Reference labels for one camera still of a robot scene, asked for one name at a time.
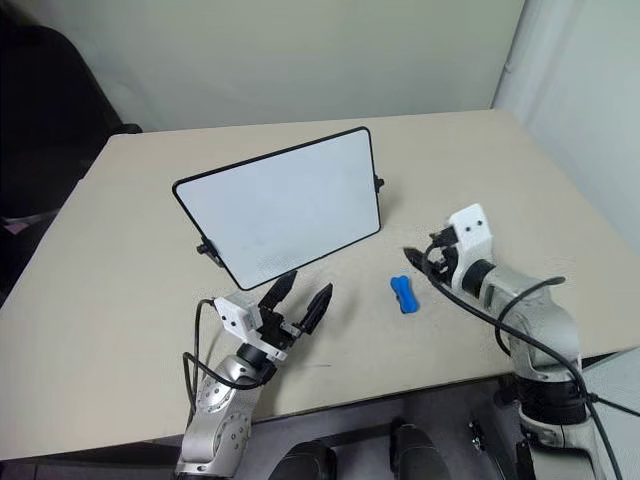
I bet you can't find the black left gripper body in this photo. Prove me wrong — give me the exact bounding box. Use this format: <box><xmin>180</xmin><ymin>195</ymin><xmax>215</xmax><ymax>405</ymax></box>
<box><xmin>255</xmin><ymin>307</ymin><xmax>307</xmax><ymax>352</ymax></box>

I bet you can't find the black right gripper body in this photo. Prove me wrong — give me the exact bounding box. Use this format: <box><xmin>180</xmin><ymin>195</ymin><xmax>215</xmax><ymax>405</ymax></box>
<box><xmin>428</xmin><ymin>239</ymin><xmax>461</xmax><ymax>288</ymax></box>

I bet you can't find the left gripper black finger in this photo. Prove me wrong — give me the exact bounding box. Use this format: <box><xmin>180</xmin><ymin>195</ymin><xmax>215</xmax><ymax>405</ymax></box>
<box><xmin>297</xmin><ymin>282</ymin><xmax>335</xmax><ymax>336</ymax></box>
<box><xmin>257</xmin><ymin>269</ymin><xmax>300</xmax><ymax>313</ymax></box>

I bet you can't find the blue whiteboard eraser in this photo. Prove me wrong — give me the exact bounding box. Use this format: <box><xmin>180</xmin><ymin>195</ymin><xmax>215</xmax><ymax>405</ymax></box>
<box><xmin>389</xmin><ymin>273</ymin><xmax>421</xmax><ymax>317</ymax></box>

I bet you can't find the black-framed whiteboard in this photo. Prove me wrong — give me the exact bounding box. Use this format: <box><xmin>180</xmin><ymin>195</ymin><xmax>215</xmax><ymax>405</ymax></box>
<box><xmin>171</xmin><ymin>126</ymin><xmax>386</xmax><ymax>292</ymax></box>

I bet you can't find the dark rounded shape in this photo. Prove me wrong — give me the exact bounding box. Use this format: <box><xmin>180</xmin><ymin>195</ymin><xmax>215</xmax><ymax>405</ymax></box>
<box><xmin>388</xmin><ymin>417</ymin><xmax>452</xmax><ymax>480</ymax></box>
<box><xmin>268</xmin><ymin>438</ymin><xmax>339</xmax><ymax>480</ymax></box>

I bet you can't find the small black clip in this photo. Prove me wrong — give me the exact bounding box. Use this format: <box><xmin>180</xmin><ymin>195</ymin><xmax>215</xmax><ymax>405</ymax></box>
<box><xmin>467</xmin><ymin>418</ymin><xmax>490</xmax><ymax>452</ymax></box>

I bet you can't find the pink item on floor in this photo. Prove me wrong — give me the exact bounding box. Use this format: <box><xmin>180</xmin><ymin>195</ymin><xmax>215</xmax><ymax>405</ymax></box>
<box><xmin>0</xmin><ymin>216</ymin><xmax>32</xmax><ymax>237</ymax></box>

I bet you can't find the black chair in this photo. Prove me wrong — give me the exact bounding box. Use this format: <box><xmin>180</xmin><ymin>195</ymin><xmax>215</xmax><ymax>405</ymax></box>
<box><xmin>0</xmin><ymin>23</ymin><xmax>144</xmax><ymax>221</ymax></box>

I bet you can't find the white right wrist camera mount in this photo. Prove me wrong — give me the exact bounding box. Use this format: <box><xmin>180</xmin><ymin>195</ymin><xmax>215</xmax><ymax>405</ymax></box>
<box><xmin>446</xmin><ymin>202</ymin><xmax>497</xmax><ymax>292</ymax></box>

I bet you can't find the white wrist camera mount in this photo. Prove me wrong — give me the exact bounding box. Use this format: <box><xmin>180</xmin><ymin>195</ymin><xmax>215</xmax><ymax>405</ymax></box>
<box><xmin>211</xmin><ymin>293</ymin><xmax>290</xmax><ymax>364</ymax></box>
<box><xmin>446</xmin><ymin>202</ymin><xmax>497</xmax><ymax>292</ymax></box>

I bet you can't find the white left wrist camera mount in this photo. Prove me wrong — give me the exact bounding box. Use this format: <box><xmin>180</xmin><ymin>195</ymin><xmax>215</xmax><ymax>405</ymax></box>
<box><xmin>211</xmin><ymin>293</ymin><xmax>290</xmax><ymax>364</ymax></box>

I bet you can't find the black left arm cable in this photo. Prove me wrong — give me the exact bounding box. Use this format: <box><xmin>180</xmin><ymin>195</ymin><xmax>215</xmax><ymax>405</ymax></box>
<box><xmin>181</xmin><ymin>297</ymin><xmax>274</xmax><ymax>419</ymax></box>

